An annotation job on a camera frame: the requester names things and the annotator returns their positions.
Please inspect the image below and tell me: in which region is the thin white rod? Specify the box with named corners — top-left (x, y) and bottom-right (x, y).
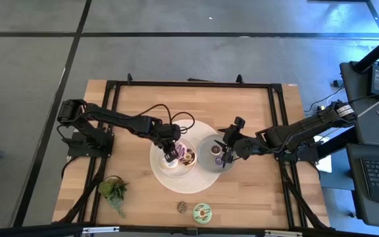
top-left (355, 88), bottom-right (379, 119)

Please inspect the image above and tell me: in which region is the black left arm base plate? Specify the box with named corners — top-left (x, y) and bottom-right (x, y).
top-left (66, 131), bottom-right (115, 158)

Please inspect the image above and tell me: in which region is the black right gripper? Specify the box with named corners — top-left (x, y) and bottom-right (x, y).
top-left (213, 124), bottom-right (243, 169)

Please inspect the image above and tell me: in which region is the white paper sheet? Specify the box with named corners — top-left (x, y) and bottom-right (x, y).
top-left (316, 135), bottom-right (334, 174)

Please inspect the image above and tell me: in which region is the black diagonal pole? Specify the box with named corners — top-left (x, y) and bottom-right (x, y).
top-left (353, 28), bottom-right (379, 74)

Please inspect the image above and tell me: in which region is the grey desk with keyboard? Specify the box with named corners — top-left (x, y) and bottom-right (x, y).
top-left (346, 143), bottom-right (379, 230)

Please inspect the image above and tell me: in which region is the black floor cable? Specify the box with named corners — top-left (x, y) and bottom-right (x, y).
top-left (303, 84), bottom-right (345, 113)

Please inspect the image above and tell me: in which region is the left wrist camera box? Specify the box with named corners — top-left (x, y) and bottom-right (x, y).
top-left (148, 117), bottom-right (163, 132)

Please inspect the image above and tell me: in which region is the small green potted plant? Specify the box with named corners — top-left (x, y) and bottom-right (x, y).
top-left (97, 175), bottom-right (130, 219)

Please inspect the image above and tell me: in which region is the grey round plate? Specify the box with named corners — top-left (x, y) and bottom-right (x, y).
top-left (197, 133), bottom-right (238, 174)

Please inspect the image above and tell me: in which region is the grey desk with adapter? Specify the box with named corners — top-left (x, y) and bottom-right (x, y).
top-left (340, 61), bottom-right (379, 148)

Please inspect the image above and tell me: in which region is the round woven cream placemat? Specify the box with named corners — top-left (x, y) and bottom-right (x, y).
top-left (149, 118), bottom-right (223, 194)

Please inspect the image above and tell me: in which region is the mint green glazed donut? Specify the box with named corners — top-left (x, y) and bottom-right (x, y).
top-left (192, 202), bottom-right (213, 225)

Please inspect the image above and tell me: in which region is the chocolate sprinkled donut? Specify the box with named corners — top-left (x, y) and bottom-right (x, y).
top-left (180, 149), bottom-right (197, 167)

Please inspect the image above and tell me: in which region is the white glazed donut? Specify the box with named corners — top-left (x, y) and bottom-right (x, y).
top-left (163, 156), bottom-right (180, 171)

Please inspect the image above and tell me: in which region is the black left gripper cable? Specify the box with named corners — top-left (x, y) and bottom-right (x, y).
top-left (133, 103), bottom-right (196, 134)

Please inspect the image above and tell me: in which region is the white round plate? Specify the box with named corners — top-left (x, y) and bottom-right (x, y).
top-left (157, 137), bottom-right (199, 179)

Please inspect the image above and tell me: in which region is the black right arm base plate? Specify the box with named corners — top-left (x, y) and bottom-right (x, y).
top-left (272, 134), bottom-right (319, 163)

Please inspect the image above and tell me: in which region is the silver aluminium bar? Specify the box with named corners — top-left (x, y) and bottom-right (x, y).
top-left (264, 230), bottom-right (304, 237)
top-left (82, 226), bottom-right (120, 234)

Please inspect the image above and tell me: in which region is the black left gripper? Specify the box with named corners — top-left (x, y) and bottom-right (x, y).
top-left (158, 124), bottom-right (182, 164)

